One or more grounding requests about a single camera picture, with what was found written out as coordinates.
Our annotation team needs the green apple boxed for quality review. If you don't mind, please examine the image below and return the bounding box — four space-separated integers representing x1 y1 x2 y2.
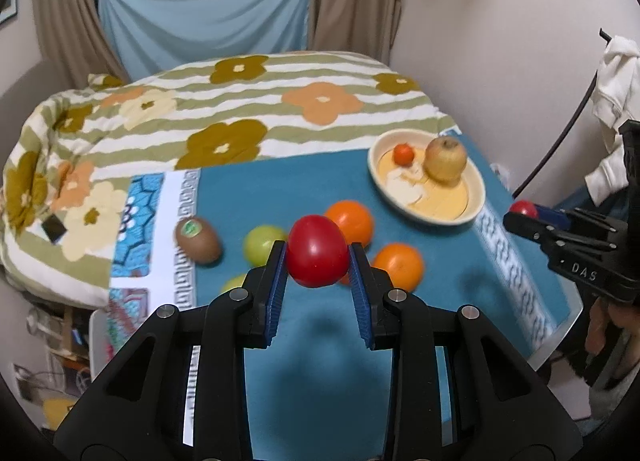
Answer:
220 273 246 293
243 225 288 267

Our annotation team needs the large orange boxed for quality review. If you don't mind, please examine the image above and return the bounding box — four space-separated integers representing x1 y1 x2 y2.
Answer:
370 242 425 293
324 200 375 247

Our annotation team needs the brown kiwi with sticker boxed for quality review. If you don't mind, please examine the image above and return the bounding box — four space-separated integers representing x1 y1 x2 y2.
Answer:
175 216 222 265

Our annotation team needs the large red tomato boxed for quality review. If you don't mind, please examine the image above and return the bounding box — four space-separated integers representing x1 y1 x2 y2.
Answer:
286 215 349 289

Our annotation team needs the right hand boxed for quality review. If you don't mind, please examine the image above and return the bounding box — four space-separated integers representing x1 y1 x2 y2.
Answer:
586 297 639 355

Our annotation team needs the teal patterned towel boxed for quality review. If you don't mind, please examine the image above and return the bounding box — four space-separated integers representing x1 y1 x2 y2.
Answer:
110 147 582 460

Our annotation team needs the white hanging garment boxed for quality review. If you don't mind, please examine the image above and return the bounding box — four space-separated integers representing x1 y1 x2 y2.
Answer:
585 36 639 206

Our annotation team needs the yellow red apple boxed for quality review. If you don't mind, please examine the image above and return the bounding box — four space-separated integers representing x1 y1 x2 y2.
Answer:
423 136 468 184

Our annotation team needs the cream ceramic bowl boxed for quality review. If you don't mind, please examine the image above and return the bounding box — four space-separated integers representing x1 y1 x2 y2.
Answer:
368 129 486 226

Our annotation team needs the floral striped duvet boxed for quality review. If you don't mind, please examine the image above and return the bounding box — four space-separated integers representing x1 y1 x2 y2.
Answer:
1 51 454 308

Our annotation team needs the light blue hanging sheet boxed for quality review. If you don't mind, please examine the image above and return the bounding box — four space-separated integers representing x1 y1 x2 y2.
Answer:
99 0 309 80

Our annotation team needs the left beige curtain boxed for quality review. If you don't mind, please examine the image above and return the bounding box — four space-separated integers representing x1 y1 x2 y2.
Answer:
32 0 129 89

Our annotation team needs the framed houses picture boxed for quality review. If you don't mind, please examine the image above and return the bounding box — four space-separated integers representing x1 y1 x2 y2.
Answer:
0 0 17 24

